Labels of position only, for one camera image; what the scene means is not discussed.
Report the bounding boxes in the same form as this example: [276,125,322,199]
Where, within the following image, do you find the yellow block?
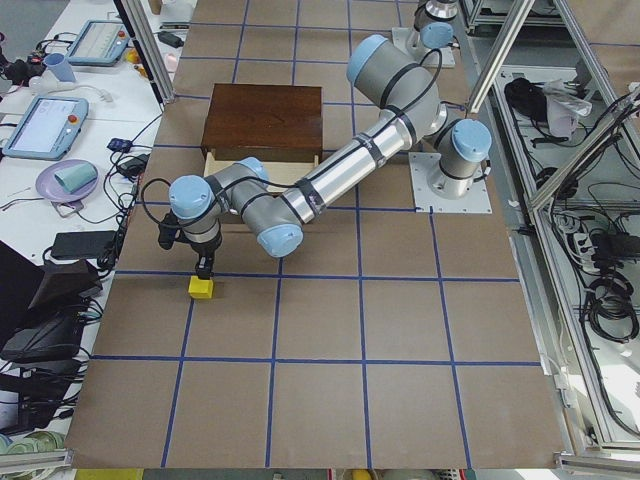
[188,276,215,300]

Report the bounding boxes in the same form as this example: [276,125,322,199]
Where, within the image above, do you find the dark wooden drawer cabinet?
[201,83,323,163]

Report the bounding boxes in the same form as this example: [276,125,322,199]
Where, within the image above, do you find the black power adapter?
[50,230,116,260]

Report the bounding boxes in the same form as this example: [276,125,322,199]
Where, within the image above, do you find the teal cup on plate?
[54,162,98,193]

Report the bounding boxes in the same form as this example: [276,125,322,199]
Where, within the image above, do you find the purple plate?
[35,159,98,203]

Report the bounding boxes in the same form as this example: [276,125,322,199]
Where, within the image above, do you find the lower blue teach pendant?
[2,95,89,161]

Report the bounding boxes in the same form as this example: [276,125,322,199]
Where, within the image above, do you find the blue teach pendant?
[67,20,130,67]
[2,95,89,161]

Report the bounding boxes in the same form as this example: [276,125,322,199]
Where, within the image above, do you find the upper blue teach pendant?
[67,20,130,67]

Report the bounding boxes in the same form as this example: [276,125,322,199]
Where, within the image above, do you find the light blue cup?
[43,53,76,83]

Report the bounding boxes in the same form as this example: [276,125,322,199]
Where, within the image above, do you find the white power strip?
[566,224,599,275]

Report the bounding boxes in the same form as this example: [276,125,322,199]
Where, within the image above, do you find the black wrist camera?
[158,211,181,250]

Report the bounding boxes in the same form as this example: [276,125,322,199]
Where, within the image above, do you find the aluminium frame post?
[113,0,175,105]

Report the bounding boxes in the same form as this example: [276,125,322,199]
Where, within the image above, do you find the black cable bundle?
[584,272,635,345]

